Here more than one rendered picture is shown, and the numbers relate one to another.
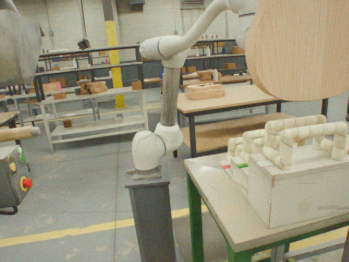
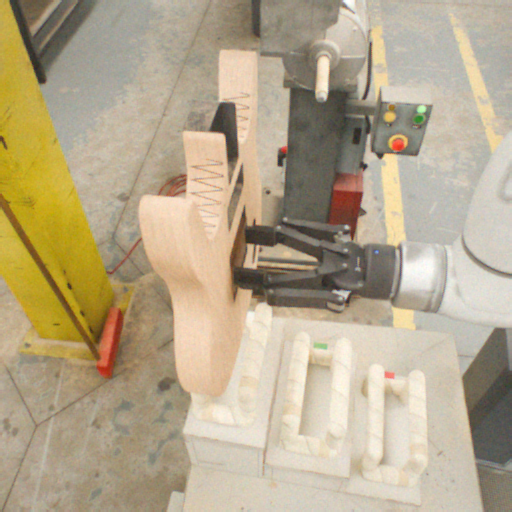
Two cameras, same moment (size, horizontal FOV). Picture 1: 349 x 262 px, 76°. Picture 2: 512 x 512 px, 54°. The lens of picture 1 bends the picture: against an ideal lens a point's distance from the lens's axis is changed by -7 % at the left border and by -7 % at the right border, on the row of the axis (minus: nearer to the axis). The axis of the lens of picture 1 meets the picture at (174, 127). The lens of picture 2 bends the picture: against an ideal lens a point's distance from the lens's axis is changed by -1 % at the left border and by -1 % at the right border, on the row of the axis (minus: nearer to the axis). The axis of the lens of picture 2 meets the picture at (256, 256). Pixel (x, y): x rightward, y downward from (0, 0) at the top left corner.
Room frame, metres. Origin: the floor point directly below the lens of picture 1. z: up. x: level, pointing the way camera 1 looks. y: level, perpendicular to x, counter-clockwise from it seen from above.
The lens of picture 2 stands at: (0.78, -0.79, 1.98)
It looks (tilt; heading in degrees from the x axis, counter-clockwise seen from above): 49 degrees down; 107
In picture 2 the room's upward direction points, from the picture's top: straight up
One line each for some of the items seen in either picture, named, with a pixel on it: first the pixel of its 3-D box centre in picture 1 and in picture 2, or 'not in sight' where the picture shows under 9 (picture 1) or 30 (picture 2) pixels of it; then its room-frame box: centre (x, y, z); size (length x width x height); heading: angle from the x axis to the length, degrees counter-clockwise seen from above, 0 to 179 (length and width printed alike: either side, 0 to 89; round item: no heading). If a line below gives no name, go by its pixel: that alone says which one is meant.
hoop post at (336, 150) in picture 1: (339, 143); (201, 398); (0.58, -0.45, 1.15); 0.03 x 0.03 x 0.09
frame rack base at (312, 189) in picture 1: (298, 182); (239, 392); (0.62, -0.37, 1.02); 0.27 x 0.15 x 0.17; 98
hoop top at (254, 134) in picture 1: (268, 132); (340, 385); (0.81, -0.34, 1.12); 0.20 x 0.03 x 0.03; 97
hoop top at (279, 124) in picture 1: (296, 123); (255, 350); (0.65, -0.36, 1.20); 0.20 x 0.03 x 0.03; 97
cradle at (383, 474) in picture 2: not in sight; (388, 474); (0.94, -0.42, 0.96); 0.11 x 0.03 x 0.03; 8
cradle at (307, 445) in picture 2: not in sight; (309, 446); (0.78, -0.44, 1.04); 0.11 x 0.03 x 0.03; 8
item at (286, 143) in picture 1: (286, 152); not in sight; (0.56, -0.29, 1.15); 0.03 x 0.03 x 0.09
